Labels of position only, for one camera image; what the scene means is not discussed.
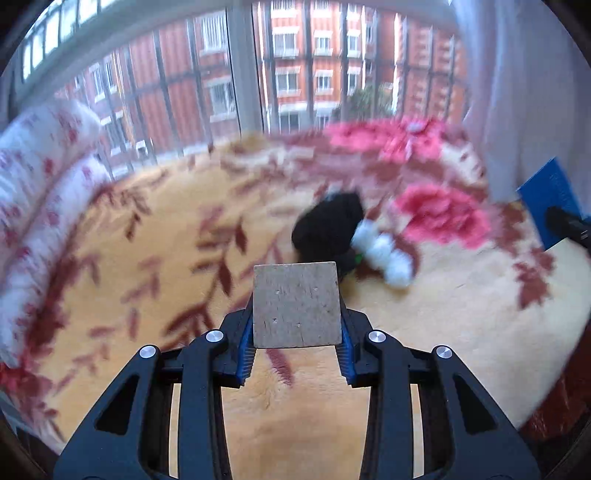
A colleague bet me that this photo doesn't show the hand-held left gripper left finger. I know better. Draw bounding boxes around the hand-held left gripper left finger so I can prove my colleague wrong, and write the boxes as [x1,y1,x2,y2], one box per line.
[53,305,256,480]

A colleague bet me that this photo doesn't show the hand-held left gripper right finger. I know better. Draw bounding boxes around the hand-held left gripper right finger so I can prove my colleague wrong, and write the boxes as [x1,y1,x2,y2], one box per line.
[339,300,541,480]

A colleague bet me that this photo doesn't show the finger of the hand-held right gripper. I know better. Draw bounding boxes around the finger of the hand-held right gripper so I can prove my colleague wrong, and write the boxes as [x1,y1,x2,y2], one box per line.
[516,157,591,254]

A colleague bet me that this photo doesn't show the brown cardboard square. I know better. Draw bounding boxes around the brown cardboard square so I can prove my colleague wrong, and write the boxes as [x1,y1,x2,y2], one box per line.
[252,261,343,349]

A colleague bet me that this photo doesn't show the white sheer curtain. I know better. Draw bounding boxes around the white sheer curtain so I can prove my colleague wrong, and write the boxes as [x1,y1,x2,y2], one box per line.
[450,0,591,208]

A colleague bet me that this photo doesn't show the yellow floral blanket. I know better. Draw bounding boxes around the yellow floral blanket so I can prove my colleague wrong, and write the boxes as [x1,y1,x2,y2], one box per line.
[0,117,591,455]

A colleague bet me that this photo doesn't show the black cloth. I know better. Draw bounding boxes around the black cloth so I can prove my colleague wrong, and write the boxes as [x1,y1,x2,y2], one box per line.
[291,191,365,278]

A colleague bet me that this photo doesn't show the white pink floral quilt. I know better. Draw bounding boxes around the white pink floral quilt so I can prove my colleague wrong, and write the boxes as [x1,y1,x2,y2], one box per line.
[0,99,114,370]

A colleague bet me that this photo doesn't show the window frame with grille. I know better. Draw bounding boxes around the window frame with grille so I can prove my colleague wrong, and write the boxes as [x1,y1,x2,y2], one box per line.
[14,0,472,181]

